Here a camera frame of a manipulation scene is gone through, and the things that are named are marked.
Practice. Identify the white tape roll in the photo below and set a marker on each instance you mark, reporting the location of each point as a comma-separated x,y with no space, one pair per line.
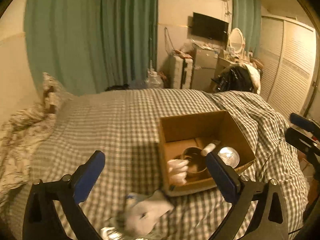
196,161

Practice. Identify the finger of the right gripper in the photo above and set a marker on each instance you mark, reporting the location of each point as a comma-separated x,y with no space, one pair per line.
306,124

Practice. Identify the large green curtain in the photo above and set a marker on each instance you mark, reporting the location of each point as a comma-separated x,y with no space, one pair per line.
90,45

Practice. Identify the white louvred wardrobe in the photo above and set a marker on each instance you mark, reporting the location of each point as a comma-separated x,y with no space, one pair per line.
287,50

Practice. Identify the white oval mirror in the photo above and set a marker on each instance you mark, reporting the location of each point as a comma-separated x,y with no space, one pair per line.
236,40

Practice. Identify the small green curtain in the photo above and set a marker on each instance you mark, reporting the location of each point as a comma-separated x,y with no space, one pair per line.
246,16

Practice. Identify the floral white duvet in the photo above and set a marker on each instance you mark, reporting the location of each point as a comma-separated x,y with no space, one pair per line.
20,137

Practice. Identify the black wall television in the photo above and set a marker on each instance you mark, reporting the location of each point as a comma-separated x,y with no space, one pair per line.
209,27

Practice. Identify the white suitcase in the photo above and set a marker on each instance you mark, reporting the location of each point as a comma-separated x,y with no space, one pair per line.
180,72

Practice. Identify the silver foil blister pack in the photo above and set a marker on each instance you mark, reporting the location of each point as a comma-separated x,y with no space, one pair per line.
112,233

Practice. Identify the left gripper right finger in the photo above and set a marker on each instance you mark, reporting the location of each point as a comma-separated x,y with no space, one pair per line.
268,221

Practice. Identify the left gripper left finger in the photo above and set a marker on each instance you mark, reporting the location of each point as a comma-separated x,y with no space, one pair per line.
41,220

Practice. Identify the grey checkered bed cover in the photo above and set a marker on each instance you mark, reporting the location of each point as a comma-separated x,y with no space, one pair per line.
124,125

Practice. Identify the black bag on chair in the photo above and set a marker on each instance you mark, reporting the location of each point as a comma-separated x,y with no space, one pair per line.
234,78

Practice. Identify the checkered pillow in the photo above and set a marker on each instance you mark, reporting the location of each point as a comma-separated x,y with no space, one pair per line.
54,94

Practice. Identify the cardboard box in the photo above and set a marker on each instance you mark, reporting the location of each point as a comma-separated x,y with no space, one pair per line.
178,133

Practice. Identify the grey mini fridge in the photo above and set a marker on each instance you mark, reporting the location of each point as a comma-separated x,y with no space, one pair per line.
204,66

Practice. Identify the white mesh sock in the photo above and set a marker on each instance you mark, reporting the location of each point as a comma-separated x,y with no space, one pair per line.
142,212

